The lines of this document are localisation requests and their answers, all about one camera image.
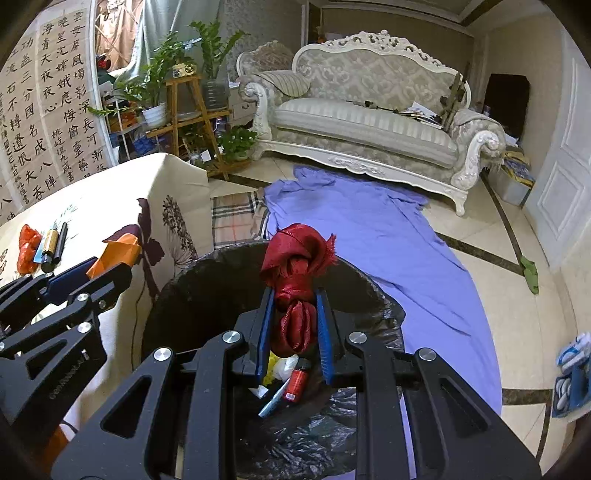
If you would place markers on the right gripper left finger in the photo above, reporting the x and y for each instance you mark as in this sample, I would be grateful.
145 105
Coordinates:
131 436

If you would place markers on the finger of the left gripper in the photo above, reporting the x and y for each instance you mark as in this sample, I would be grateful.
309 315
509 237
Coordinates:
24 298
83 305

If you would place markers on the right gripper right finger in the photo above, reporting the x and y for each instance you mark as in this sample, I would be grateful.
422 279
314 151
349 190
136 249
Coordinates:
416 417

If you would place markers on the small orange paper piece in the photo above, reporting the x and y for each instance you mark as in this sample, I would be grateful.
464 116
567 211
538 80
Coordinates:
124 248

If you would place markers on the blue white printed tube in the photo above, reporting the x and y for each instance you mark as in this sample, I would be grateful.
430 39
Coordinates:
274 401

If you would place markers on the red bottle black cap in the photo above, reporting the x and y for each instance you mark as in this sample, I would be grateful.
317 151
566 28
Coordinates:
297 381

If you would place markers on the yellow foam fruit net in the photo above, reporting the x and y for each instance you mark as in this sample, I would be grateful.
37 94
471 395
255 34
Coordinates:
270 377

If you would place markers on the dark red satin cloth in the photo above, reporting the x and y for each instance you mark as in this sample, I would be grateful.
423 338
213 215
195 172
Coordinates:
295 256

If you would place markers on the black trash bin with bag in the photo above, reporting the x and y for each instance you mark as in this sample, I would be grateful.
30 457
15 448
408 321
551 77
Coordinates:
315 438

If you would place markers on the light blue small tube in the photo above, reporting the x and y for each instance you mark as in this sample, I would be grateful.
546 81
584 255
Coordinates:
39 253

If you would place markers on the gold bottle black cap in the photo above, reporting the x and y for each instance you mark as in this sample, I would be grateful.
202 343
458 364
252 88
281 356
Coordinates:
48 250

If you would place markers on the thin black tube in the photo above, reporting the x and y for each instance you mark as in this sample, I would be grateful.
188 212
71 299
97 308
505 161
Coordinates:
60 244

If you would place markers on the red crumpled plastic wrapper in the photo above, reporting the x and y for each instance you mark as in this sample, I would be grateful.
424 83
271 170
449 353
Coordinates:
29 240

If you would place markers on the blue white slippers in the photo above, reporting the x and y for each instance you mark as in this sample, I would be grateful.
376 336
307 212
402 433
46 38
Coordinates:
572 386

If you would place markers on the floral cream tablecloth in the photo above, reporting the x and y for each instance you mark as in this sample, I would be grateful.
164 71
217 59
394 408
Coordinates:
160 199

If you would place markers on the calligraphy screen panel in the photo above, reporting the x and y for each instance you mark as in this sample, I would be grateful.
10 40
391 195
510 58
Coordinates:
49 86

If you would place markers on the plaid blanket on floor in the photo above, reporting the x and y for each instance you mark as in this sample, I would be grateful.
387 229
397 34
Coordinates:
238 218

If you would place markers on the white metal shelf rack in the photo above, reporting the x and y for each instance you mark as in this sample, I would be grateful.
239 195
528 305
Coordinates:
126 126

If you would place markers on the purple cloth on floor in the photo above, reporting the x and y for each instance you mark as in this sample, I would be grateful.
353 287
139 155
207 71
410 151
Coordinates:
381 230

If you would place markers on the potted plant white pot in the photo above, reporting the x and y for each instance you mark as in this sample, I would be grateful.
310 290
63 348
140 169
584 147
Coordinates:
142 93

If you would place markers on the low green floor plant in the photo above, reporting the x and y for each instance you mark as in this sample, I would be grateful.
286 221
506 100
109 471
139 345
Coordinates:
236 143

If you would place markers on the wooden plant stand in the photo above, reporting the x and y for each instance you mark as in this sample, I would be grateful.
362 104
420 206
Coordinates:
218 166

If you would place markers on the white panel door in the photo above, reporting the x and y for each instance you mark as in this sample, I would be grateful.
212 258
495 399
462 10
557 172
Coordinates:
558 207

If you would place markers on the tall green potted plant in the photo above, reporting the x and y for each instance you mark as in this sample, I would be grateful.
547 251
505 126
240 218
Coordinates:
214 49

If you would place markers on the box with stacked items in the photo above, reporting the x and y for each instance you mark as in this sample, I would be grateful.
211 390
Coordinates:
513 180

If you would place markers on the striped sofa cushion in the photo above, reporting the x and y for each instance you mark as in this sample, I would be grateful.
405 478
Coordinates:
288 82

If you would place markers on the papers clutter on sofa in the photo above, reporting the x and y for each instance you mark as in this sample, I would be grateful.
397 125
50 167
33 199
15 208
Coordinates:
416 112

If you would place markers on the ornate grey armchair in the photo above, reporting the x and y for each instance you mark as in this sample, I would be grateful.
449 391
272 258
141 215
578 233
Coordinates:
270 56

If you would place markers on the ornate white grey sofa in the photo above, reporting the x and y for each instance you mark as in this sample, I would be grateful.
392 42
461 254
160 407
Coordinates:
322 126

